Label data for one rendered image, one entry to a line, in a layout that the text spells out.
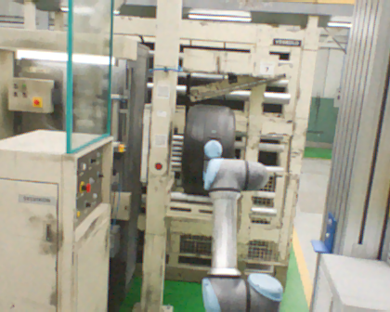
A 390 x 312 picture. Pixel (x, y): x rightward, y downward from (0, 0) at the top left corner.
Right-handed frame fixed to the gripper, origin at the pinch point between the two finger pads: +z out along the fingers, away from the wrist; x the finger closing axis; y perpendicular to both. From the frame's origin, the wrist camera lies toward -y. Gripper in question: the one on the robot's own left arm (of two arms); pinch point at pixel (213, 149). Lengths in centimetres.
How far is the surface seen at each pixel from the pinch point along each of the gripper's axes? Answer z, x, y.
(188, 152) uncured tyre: 1.8, 13.7, -3.1
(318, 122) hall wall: 893, -281, 46
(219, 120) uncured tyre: 8.4, -2.0, 16.3
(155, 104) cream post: 17.6, 36.3, 22.5
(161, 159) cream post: 21.1, 31.0, -9.9
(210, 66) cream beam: 41, 7, 50
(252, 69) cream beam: 41, -20, 51
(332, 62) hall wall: 881, -300, 209
